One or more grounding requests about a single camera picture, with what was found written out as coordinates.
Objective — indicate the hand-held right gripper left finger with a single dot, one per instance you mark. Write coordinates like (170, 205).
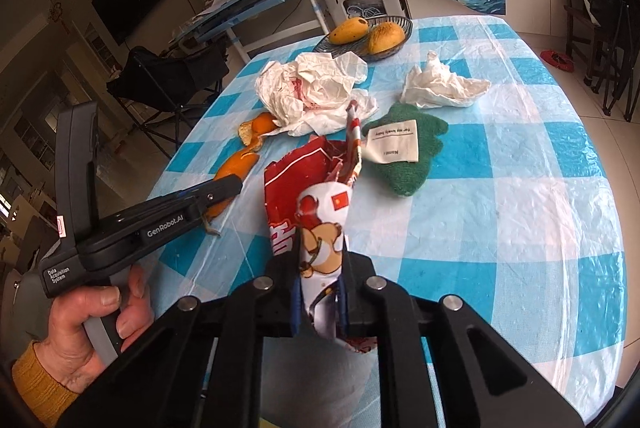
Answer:
(280, 303)

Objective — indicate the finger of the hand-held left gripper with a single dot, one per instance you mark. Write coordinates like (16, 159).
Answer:
(220, 193)

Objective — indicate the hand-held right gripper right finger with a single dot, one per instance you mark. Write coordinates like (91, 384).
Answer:
(360, 303)

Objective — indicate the orange peel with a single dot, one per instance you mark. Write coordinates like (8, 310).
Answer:
(260, 126)
(237, 168)

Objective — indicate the red snack bag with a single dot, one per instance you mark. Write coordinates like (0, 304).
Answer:
(285, 178)

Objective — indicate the green knitted toy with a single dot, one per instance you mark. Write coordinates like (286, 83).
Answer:
(415, 173)

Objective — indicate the white plastic bag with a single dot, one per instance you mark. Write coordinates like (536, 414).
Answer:
(315, 88)

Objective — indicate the person's left forearm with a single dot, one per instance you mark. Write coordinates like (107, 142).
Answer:
(40, 388)

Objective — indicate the person's left hand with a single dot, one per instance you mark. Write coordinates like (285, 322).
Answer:
(70, 308)

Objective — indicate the black folding camp chair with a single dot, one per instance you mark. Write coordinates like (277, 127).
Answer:
(170, 78)

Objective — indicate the blue study desk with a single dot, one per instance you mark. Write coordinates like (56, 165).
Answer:
(240, 11)

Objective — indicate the long yellow mango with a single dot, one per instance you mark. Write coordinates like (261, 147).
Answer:
(350, 31)

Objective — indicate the round yellow mango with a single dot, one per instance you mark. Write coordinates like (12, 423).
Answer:
(386, 37)

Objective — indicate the white crumpled tissue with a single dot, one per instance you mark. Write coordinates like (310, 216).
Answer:
(440, 86)

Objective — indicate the red slippers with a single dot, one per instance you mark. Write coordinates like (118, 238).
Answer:
(557, 59)

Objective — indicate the wooden chair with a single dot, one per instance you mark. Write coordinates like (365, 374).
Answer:
(570, 8)

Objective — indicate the black folded chair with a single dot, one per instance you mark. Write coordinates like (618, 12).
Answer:
(620, 33)

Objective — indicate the red wall ornament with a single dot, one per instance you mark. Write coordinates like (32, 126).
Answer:
(62, 16)

